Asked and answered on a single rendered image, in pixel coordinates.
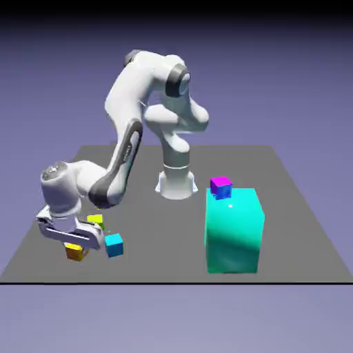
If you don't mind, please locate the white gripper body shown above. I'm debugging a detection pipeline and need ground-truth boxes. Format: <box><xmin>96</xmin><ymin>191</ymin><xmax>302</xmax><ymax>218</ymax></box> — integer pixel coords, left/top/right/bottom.
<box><xmin>35</xmin><ymin>205</ymin><xmax>106</xmax><ymax>251</ymax></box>

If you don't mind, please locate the small orange cube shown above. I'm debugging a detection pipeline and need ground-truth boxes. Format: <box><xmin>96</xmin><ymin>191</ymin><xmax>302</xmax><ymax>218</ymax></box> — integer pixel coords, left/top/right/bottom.
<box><xmin>65</xmin><ymin>242</ymin><xmax>90</xmax><ymax>262</ymax></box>

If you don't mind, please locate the small yellow-green cube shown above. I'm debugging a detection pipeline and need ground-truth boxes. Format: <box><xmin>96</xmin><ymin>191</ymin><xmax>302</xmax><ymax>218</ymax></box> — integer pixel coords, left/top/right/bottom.
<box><xmin>86</xmin><ymin>214</ymin><xmax>106</xmax><ymax>232</ymax></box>

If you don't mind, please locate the small cyan cube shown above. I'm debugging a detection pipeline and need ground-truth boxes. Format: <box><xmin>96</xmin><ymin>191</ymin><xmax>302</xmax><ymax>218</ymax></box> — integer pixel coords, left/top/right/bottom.
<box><xmin>103</xmin><ymin>232</ymin><xmax>124</xmax><ymax>259</ymax></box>

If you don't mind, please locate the small magenta cube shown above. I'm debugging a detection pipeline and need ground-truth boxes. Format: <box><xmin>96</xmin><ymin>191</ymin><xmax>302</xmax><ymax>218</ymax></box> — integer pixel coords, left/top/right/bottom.
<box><xmin>209</xmin><ymin>176</ymin><xmax>233</xmax><ymax>201</ymax></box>

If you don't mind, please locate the large teal box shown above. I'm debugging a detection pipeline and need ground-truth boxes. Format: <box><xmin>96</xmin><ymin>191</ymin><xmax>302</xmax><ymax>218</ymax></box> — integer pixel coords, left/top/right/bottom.
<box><xmin>205</xmin><ymin>188</ymin><xmax>265</xmax><ymax>274</ymax></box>

